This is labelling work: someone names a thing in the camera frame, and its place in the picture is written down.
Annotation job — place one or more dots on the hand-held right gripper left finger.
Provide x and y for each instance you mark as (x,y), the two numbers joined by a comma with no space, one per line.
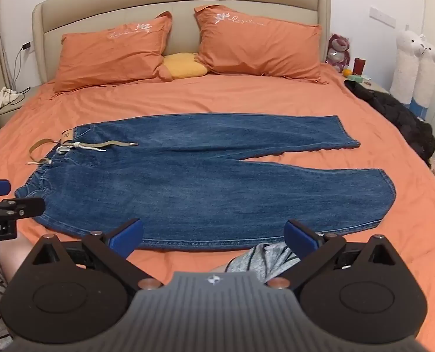
(124,240)

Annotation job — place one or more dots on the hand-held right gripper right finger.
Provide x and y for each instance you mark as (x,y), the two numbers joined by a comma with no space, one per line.
(301,240)

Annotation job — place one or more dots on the blue denim pants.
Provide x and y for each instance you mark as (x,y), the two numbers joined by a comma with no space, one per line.
(203,190)

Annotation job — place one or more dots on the person's left forearm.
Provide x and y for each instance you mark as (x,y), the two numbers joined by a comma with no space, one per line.
(12,256)

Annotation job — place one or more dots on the person's grey striped clothing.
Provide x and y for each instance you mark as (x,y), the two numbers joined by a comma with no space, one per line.
(268,260)

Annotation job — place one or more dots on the beige nightstand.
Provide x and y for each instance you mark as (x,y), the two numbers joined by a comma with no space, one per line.
(377,86)
(10,115)

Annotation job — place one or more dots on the white cloth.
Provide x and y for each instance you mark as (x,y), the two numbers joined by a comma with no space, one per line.
(5,99)

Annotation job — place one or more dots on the khaki fabric belt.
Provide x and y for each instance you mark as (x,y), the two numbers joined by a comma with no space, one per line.
(118,143)

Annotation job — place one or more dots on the black charger plug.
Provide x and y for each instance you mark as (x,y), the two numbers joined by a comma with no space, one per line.
(26,46)

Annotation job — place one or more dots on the black jacket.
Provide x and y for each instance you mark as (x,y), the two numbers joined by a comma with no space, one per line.
(397,113)

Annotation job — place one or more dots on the green box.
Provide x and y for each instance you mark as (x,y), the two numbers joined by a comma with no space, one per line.
(355,79)

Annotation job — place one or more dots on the orange fruit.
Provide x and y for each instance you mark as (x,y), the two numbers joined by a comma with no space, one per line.
(348,72)

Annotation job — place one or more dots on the orange embroidered pillow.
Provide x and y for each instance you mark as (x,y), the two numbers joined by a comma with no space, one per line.
(257,44)
(111,55)

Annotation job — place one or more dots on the red cup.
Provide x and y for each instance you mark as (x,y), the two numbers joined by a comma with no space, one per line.
(359,66)

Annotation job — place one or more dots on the yellow cushion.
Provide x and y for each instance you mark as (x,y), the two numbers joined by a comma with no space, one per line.
(184,66)

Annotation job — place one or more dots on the pink plush bear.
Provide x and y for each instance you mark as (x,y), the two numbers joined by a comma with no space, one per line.
(338,53)

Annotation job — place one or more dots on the white alpaca plush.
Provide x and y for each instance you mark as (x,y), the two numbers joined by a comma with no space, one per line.
(428,77)
(404,66)

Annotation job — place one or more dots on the white wall switch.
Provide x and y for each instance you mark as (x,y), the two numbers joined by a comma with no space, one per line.
(383,16)

